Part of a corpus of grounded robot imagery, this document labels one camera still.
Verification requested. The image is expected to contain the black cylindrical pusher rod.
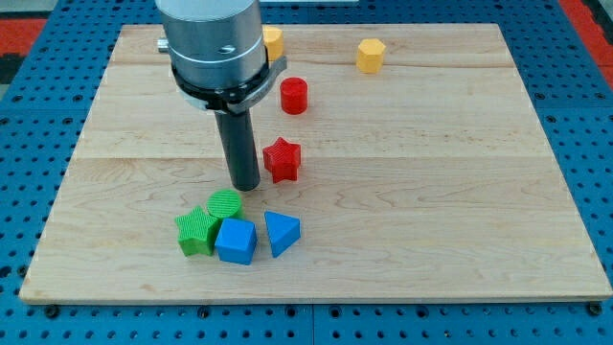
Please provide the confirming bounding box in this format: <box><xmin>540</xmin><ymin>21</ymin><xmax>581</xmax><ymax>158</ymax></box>
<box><xmin>215</xmin><ymin>110</ymin><xmax>261</xmax><ymax>192</ymax></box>

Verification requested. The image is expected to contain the green cylinder block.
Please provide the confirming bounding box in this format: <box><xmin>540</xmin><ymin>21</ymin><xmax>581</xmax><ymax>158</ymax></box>
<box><xmin>206</xmin><ymin>189</ymin><xmax>243</xmax><ymax>219</ymax></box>

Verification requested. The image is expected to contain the blue triangle block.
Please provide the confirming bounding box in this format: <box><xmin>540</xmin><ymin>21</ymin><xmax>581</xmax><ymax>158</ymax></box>
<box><xmin>264</xmin><ymin>211</ymin><xmax>301</xmax><ymax>258</ymax></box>

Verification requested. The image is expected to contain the green star block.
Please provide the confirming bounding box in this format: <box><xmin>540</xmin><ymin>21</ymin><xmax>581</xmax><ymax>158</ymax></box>
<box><xmin>174</xmin><ymin>206</ymin><xmax>221</xmax><ymax>257</ymax></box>

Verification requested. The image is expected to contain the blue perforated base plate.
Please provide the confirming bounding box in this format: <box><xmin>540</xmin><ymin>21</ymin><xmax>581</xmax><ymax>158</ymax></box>
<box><xmin>1</xmin><ymin>0</ymin><xmax>612</xmax><ymax>344</ymax></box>

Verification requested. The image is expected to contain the blue cube block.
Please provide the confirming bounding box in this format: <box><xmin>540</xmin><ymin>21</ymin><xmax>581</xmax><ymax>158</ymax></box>
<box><xmin>215</xmin><ymin>218</ymin><xmax>258</xmax><ymax>265</ymax></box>

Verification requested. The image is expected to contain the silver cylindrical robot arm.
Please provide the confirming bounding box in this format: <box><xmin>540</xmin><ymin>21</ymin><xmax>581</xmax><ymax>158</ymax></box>
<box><xmin>155</xmin><ymin>0</ymin><xmax>287</xmax><ymax>191</ymax></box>

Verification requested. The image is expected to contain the red cylinder block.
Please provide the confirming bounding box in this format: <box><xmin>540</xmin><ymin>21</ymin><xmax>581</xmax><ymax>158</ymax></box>
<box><xmin>280</xmin><ymin>77</ymin><xmax>308</xmax><ymax>115</ymax></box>

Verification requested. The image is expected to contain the light wooden board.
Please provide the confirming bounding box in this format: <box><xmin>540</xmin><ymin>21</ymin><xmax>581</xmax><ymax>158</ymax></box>
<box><xmin>20</xmin><ymin>24</ymin><xmax>612</xmax><ymax>305</ymax></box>

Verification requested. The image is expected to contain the yellow block behind arm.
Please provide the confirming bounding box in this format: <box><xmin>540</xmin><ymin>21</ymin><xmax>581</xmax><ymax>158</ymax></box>
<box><xmin>262</xmin><ymin>25</ymin><xmax>284</xmax><ymax>61</ymax></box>

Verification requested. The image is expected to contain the red star block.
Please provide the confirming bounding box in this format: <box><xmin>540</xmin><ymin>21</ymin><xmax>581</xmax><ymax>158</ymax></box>
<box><xmin>262</xmin><ymin>137</ymin><xmax>302</xmax><ymax>183</ymax></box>

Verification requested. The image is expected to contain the yellow hexagon block right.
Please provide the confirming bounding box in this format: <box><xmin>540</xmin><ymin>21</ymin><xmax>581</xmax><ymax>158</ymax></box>
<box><xmin>355</xmin><ymin>38</ymin><xmax>386</xmax><ymax>74</ymax></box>

